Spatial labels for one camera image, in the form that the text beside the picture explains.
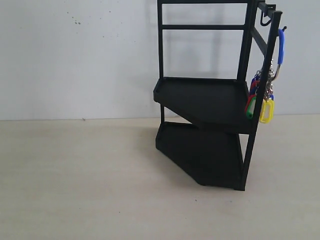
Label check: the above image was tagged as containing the colourful key tag bunch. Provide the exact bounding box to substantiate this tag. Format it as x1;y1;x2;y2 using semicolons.
244;29;285;124

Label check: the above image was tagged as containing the black metal corner rack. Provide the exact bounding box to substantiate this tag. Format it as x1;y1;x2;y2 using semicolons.
153;0;282;191

